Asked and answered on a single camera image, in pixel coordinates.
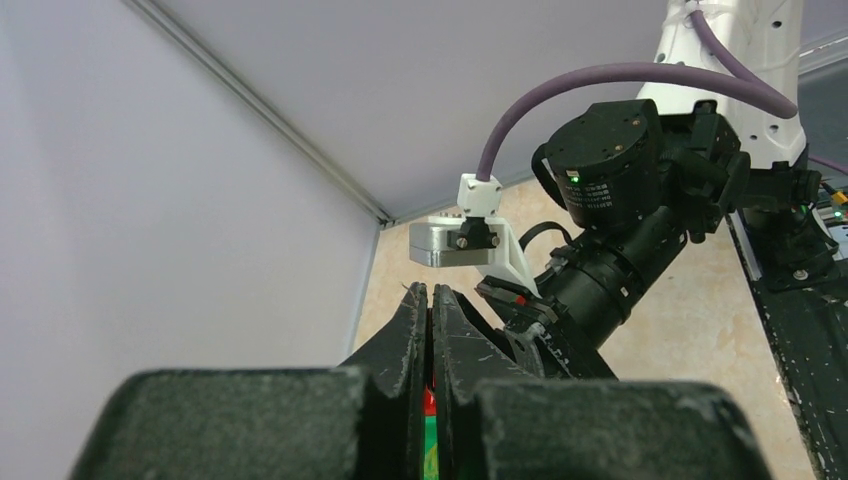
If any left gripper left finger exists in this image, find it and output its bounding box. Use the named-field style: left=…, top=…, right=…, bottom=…
left=70, top=283, right=428, bottom=479

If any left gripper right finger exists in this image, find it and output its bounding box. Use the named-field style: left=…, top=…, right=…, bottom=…
left=432, top=285, right=771, bottom=479

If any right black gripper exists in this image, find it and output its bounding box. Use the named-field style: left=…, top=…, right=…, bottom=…
left=476, top=207, right=687, bottom=379

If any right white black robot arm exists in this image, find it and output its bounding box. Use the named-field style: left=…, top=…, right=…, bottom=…
left=455, top=1, right=821, bottom=378

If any red plastic bin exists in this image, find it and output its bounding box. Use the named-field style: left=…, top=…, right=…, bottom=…
left=423, top=388, right=437, bottom=417

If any green plastic bin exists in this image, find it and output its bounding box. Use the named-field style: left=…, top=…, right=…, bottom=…
left=422, top=416, right=439, bottom=480

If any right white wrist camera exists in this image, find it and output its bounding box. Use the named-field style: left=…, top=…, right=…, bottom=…
left=408, top=173, right=538, bottom=295

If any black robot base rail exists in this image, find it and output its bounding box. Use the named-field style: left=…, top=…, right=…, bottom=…
left=726, top=196, right=847, bottom=479

